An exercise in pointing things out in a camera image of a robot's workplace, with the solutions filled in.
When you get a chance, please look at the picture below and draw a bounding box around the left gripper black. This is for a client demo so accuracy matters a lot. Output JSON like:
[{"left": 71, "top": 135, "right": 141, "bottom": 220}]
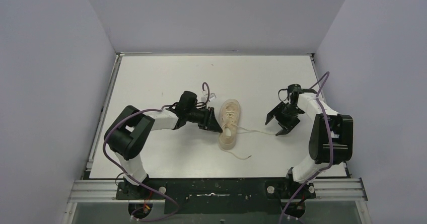
[{"left": 186, "top": 106, "right": 222, "bottom": 132}]

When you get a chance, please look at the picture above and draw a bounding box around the cream shoelace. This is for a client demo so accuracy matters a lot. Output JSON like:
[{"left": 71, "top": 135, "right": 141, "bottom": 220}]
[{"left": 218, "top": 111, "right": 274, "bottom": 160}]

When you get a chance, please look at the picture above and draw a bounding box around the beige lace sneaker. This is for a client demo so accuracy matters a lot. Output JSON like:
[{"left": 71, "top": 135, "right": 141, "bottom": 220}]
[{"left": 219, "top": 99, "right": 240, "bottom": 151}]

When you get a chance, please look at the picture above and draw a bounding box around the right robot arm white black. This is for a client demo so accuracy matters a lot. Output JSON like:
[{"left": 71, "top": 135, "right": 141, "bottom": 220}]
[{"left": 265, "top": 84, "right": 353, "bottom": 197}]

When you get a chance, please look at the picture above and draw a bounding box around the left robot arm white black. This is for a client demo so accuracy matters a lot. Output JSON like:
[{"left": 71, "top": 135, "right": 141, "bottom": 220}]
[{"left": 104, "top": 91, "right": 223, "bottom": 198}]

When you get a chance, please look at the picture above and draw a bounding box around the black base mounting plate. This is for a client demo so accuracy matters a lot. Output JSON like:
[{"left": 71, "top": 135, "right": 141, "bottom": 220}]
[{"left": 115, "top": 177, "right": 316, "bottom": 218}]

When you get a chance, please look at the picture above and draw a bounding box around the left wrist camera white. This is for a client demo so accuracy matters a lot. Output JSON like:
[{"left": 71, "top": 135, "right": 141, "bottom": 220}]
[{"left": 201, "top": 93, "right": 216, "bottom": 103}]

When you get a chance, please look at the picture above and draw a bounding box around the aluminium frame rail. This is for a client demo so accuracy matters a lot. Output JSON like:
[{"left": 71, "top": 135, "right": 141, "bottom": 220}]
[{"left": 61, "top": 53, "right": 373, "bottom": 224}]

